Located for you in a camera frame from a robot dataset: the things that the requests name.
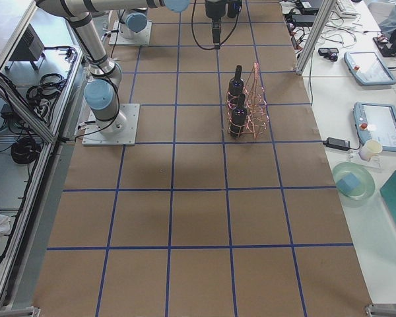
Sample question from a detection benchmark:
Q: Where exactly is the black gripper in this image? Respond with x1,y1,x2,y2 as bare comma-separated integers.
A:
205,0,227,50

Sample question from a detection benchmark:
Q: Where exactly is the dark wine bottle in basket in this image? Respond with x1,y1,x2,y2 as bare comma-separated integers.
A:
229,93,248,138

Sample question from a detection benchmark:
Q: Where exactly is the blue teach pendant far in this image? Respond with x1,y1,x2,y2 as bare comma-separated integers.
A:
343,52,396,86

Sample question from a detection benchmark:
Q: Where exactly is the blue teach pendant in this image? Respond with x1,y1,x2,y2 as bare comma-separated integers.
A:
343,52,396,86
353,102,396,152

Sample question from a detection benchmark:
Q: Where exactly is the black power adapter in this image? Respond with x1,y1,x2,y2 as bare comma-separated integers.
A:
323,137,350,151

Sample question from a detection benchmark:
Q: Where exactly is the blue teach pendant near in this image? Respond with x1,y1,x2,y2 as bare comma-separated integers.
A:
353,102,396,152

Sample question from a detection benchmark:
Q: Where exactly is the white paper cup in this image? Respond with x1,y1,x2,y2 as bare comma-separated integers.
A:
358,139,383,161

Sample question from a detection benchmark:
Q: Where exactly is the blue foam cube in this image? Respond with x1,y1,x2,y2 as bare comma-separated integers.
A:
336,172,362,196

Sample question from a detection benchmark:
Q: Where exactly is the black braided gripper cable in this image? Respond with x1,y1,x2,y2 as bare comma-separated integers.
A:
190,0,242,51

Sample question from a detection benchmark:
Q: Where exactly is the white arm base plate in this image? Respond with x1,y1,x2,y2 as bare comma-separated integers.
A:
82,104,140,146
109,20,152,46

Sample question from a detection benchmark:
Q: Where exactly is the aluminium frame post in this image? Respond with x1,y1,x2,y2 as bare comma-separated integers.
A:
295,0,335,75

